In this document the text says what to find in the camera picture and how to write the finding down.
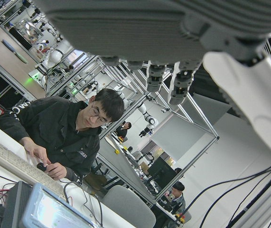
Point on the seated person in grey jacket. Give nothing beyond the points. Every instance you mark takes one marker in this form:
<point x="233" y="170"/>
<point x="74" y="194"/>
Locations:
<point x="178" y="199"/>

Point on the person in black hoodie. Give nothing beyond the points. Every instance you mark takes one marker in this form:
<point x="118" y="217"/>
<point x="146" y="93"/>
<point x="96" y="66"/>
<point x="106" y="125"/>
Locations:
<point x="54" y="123"/>

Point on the aluminium profile cell frame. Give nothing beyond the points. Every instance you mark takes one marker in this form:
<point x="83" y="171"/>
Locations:
<point x="204" y="118"/>

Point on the small black mouse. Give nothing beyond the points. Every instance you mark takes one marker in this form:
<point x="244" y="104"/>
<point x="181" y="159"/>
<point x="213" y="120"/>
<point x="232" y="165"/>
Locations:
<point x="41" y="166"/>

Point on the left dark robot hand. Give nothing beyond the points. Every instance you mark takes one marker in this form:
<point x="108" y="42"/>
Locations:
<point x="135" y="31"/>

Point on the white humanoid robot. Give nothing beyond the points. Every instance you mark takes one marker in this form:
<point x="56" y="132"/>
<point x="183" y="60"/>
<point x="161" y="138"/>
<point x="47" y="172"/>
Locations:
<point x="149" y="118"/>

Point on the black desktop monitor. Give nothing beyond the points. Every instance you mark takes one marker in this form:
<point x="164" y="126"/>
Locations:
<point x="161" y="171"/>

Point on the black ribbed electronics box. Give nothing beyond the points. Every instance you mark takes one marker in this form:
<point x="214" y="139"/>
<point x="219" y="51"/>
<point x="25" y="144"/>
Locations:
<point x="13" y="204"/>

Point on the beige computer keyboard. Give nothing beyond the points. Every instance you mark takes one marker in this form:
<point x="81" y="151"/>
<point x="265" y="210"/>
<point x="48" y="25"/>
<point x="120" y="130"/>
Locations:
<point x="12" y="159"/>

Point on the grey backdrop panel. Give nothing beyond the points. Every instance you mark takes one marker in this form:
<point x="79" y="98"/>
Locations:
<point x="180" y="135"/>

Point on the small grey-framed screen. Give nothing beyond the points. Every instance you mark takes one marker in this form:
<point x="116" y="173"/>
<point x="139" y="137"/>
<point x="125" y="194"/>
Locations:
<point x="49" y="210"/>

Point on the seated person in black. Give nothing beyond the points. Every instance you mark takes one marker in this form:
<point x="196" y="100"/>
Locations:
<point x="123" y="130"/>

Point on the grey office chair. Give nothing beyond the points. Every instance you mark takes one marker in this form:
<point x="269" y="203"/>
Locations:
<point x="128" y="206"/>

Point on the small yellow ball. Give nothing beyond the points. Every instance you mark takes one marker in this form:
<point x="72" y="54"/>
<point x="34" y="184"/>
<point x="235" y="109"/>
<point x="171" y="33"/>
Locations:
<point x="117" y="151"/>

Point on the wooden work table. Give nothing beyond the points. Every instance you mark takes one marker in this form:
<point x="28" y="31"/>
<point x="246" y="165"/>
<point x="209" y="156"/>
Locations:
<point x="9" y="64"/>

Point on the blue flat tool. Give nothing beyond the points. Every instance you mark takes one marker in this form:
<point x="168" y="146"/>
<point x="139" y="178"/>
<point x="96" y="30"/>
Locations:
<point x="8" y="45"/>

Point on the green flat tool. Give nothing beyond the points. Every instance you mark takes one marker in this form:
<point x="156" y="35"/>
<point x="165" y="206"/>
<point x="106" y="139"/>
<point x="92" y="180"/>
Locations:
<point x="21" y="57"/>

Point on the aluminium profile post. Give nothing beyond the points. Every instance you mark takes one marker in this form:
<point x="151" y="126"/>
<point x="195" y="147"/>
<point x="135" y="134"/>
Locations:
<point x="263" y="204"/>

